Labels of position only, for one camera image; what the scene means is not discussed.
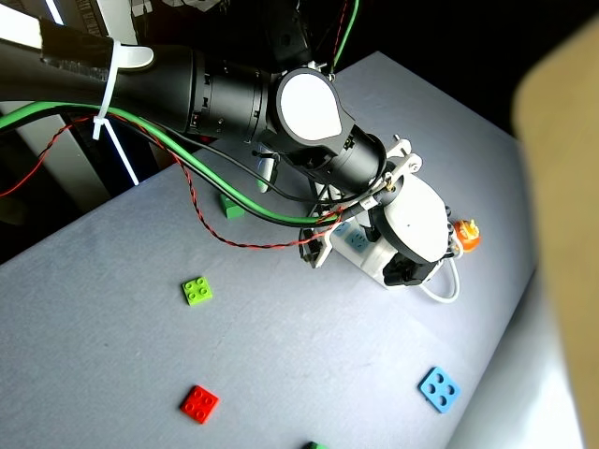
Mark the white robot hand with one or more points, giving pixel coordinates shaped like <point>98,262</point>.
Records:
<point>267,170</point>
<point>412,224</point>

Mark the white power strip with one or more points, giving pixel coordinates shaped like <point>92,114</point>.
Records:
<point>351,238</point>

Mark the green cube with 7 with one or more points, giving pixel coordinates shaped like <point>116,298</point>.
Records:
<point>230,210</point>

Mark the lime green toy brick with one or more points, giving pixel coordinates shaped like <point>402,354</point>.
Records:
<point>197,291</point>

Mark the white light strip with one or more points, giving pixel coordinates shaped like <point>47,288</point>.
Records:
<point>126,161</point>

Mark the tan cardboard panel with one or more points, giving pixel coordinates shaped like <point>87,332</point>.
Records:
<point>561,187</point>

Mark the blue four-hole block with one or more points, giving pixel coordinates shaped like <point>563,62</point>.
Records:
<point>439,390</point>

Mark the white zip tie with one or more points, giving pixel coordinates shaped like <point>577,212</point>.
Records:
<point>105,93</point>

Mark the grey table cloth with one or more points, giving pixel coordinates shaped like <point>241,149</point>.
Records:
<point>281,351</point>

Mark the grey metal pillar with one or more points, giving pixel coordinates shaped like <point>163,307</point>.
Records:
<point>70,159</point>

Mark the green cube with Y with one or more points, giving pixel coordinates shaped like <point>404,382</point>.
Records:
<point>314,445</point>

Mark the red toy brick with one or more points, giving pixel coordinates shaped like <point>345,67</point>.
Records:
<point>200,404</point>

